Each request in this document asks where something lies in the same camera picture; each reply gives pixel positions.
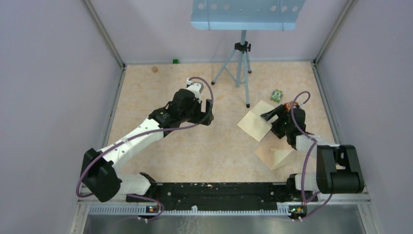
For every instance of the cream paper letter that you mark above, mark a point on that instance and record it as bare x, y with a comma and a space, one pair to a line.
253, 124

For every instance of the green toy block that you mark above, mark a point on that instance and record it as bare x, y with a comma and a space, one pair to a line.
276, 96

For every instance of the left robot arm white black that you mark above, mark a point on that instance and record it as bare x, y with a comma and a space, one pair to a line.
99, 176

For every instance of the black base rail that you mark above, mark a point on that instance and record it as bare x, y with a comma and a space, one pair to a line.
236, 196

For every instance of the peach envelope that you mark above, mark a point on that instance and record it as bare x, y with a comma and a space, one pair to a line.
275, 152

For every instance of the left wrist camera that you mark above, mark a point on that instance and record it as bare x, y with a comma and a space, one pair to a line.
195, 87

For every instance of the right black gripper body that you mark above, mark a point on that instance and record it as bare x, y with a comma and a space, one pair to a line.
281, 126

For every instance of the white cable duct strip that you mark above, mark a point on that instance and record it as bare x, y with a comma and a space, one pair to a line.
141, 210

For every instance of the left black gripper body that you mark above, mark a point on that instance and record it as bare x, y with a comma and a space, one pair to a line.
195, 115

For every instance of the red toy block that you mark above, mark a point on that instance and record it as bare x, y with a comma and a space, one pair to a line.
290, 105

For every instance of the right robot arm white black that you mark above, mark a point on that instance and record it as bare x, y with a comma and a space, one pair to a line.
338, 170

